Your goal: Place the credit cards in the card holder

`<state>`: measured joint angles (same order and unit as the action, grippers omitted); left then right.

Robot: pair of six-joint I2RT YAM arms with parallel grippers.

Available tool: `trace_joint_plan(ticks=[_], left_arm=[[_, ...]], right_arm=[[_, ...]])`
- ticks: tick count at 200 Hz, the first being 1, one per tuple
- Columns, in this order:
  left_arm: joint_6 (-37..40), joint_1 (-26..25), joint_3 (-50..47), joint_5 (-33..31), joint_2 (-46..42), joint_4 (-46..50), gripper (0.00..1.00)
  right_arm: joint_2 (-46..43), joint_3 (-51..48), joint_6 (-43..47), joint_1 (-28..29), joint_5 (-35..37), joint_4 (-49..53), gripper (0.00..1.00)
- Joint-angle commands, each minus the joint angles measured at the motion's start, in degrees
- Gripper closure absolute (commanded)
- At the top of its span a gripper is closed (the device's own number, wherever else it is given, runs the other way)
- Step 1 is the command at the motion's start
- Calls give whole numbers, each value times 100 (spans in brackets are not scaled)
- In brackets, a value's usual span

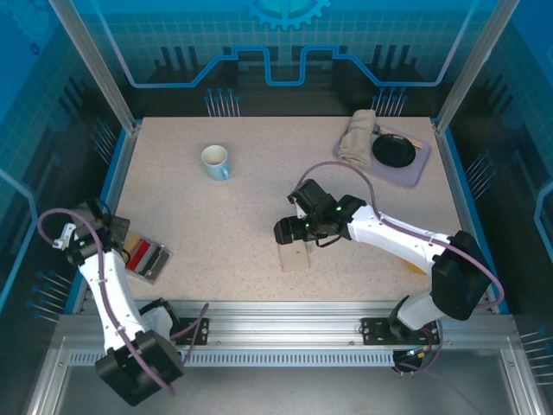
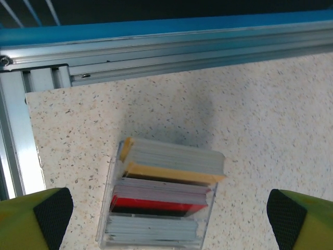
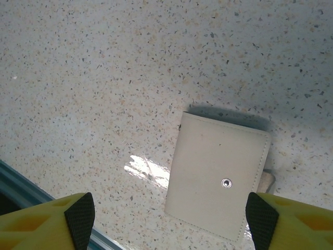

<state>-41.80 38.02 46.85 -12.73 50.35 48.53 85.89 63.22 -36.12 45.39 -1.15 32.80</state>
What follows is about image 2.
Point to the silver white card stack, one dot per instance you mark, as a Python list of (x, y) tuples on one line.
[(153, 229)]

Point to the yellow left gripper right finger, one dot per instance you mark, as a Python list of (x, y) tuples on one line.
[(307, 224)]

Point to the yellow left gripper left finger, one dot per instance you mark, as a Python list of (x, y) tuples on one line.
[(23, 221)]

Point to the aluminium side rail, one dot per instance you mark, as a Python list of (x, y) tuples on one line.
[(182, 52)]

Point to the gold card stack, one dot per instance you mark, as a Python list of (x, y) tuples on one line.
[(177, 159)]

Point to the red card stack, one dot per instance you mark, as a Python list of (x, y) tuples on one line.
[(158, 198)]

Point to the blue trim strip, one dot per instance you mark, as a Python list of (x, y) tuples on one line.
[(78, 34)]

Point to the wide aluminium front rail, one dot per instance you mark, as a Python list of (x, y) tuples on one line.
[(15, 135)]

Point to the clear acrylic card box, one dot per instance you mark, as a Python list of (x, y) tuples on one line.
[(105, 198)]

